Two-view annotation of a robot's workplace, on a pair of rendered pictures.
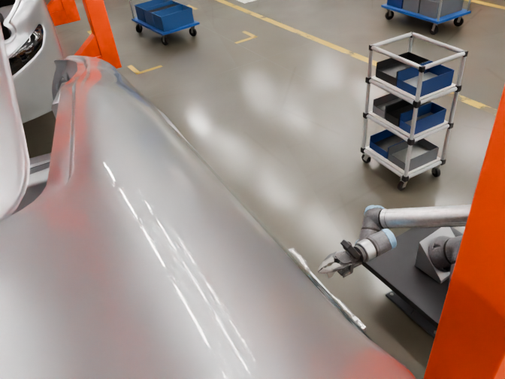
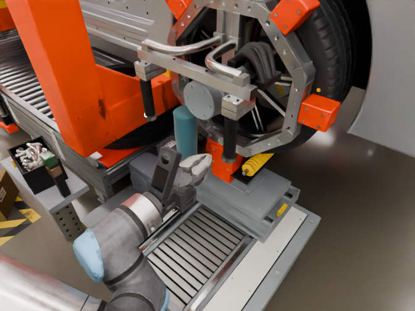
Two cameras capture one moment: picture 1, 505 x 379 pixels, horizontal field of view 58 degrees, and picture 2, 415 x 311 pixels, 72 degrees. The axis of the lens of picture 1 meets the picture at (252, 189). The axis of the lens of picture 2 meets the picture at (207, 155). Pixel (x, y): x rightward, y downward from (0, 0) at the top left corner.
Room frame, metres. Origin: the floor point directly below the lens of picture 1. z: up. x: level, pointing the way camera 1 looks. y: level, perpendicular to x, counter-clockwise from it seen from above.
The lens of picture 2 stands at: (1.73, -0.48, 1.32)
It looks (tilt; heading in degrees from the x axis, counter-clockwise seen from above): 41 degrees down; 155
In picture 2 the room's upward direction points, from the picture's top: straight up
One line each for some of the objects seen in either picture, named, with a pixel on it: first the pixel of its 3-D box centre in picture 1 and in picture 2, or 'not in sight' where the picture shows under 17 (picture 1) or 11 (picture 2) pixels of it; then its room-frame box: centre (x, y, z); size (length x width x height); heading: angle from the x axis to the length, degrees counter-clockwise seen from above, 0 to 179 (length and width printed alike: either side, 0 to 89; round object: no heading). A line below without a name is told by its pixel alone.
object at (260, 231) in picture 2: not in sight; (241, 191); (0.86, 0.15, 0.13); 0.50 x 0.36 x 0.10; 25
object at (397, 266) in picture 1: (436, 284); not in sight; (1.62, -0.97, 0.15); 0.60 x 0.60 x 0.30; 29
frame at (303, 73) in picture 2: not in sight; (231, 81); (0.93, -0.01, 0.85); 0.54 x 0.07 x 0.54; 25
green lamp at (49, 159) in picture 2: not in sight; (49, 159); (0.81, -0.66, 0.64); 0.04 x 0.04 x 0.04; 25
